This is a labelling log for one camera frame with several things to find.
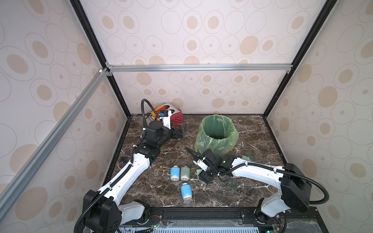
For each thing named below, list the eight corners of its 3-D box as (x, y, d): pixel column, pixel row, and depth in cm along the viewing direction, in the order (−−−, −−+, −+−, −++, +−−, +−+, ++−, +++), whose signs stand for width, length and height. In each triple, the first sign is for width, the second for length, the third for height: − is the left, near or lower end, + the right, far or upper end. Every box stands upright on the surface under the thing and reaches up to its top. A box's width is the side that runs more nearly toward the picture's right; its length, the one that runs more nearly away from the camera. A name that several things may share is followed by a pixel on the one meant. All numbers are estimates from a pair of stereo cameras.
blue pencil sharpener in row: (170, 183, 87) (169, 178, 80) (171, 171, 92) (170, 165, 85) (179, 183, 87) (179, 178, 80) (180, 171, 92) (179, 165, 85)
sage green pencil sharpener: (180, 182, 86) (180, 178, 81) (181, 170, 91) (180, 165, 86) (190, 182, 86) (190, 178, 81) (190, 170, 91) (190, 165, 86)
